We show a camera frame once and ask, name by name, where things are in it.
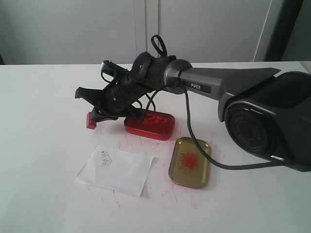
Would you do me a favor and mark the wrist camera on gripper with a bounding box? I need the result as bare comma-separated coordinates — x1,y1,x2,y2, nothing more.
100,60,129,79

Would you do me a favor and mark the dark post in background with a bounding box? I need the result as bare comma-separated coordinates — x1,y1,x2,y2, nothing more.
263,0,311,62

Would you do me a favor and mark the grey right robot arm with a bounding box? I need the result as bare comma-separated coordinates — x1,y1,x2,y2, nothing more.
75,52,311,172

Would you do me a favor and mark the grey cable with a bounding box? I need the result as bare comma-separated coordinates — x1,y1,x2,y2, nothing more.
182,82,292,170

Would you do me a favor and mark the gold tin lid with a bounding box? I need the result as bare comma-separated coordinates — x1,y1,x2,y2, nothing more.
169,137,209,188

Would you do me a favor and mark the white cabinet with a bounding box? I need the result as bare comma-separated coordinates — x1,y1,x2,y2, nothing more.
0,0,284,65

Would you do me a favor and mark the white paper sheet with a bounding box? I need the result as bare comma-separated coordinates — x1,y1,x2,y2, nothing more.
75,144,154,197

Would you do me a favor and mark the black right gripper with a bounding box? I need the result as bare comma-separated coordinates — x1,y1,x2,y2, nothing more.
75,72,146,122

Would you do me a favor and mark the red stamp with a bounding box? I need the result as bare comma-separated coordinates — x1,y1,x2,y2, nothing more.
86,112,97,130

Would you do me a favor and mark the red ink pad tin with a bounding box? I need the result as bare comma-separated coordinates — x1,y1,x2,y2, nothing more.
124,111,175,141

